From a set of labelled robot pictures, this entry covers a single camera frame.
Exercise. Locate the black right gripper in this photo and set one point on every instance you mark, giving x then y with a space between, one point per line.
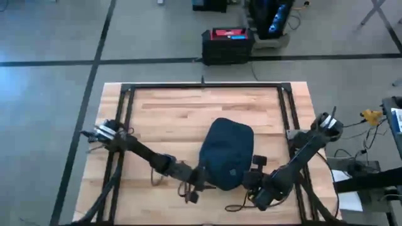
259 182

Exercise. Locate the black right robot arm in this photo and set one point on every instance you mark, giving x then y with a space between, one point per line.
301 150

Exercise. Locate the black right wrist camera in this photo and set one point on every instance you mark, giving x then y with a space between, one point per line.
259 160

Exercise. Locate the white paper sheet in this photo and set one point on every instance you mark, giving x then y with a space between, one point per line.
350 202

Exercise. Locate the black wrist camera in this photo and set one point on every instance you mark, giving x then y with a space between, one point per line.
192 196
259 160

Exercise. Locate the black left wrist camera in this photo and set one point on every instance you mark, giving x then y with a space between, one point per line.
192 196

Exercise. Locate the white and blue booklet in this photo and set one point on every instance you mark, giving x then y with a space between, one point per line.
398 120

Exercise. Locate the black power adapter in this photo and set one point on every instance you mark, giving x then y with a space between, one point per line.
356 166

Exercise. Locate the black toolbox with red lid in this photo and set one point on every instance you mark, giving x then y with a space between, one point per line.
226 50

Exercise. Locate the black metal bar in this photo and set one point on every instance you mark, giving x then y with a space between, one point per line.
367 182

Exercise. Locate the grey metal stand leg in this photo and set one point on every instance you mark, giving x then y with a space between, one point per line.
372 12

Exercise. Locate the navy blue backpack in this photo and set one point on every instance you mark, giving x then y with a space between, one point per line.
226 150

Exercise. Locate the black computer tower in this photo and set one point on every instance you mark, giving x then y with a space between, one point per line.
270 15

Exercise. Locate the black box on floor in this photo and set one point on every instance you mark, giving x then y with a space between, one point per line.
208 5

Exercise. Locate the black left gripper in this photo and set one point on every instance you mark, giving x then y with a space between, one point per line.
194 179

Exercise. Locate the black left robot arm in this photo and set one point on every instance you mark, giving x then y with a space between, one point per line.
141 150

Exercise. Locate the grey computer stand base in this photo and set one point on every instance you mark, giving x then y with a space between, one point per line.
273 43

